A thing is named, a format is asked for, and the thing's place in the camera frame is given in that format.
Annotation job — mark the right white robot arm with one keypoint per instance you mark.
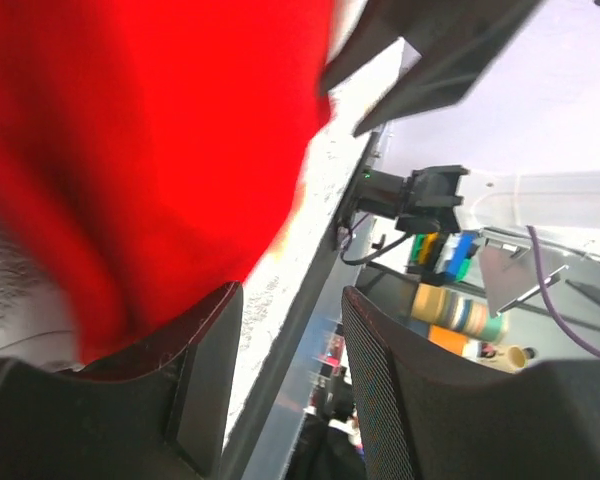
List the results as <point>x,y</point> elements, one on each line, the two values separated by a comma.
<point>509,90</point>

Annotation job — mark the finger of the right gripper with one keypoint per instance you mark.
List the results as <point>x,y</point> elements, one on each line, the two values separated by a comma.
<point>442,77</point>
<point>419,24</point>

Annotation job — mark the red t shirt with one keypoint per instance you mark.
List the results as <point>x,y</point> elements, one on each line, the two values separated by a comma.
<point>150,150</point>

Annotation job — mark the blue green plastic blocks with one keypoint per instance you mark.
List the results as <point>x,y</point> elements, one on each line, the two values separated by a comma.
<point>440,259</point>

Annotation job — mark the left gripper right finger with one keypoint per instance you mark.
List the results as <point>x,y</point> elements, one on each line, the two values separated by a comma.
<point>426,413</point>

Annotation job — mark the floral patterned table mat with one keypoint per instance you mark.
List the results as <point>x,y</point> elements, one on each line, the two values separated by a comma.
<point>34,322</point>

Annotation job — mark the stack of coloured tape rolls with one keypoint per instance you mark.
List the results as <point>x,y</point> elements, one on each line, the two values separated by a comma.
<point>452,311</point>

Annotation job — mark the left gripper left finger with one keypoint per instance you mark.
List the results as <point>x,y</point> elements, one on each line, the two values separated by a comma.
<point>154,410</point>

